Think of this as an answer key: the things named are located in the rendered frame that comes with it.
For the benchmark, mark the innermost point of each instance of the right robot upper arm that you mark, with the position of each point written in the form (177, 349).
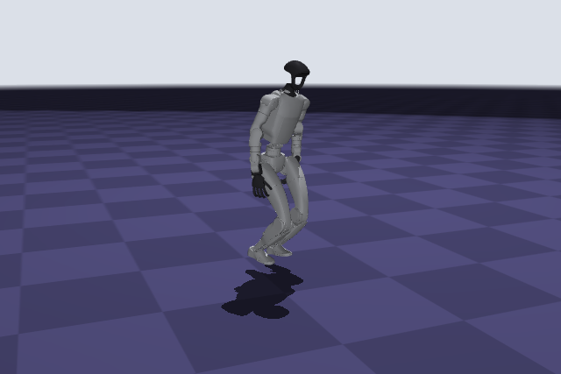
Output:
(267, 104)

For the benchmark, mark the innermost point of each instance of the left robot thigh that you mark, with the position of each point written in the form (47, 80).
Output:
(298, 188)

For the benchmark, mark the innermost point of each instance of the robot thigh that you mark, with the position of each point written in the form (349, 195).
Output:
(298, 188)
(277, 195)

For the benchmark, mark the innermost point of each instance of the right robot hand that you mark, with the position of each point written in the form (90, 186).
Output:
(259, 182)

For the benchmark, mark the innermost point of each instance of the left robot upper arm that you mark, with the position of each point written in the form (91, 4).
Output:
(298, 128)

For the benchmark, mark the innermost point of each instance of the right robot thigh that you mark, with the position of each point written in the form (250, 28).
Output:
(277, 195)

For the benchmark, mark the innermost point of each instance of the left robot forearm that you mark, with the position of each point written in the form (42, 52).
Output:
(296, 145)

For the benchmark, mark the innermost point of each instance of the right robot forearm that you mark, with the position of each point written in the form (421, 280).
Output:
(254, 144)

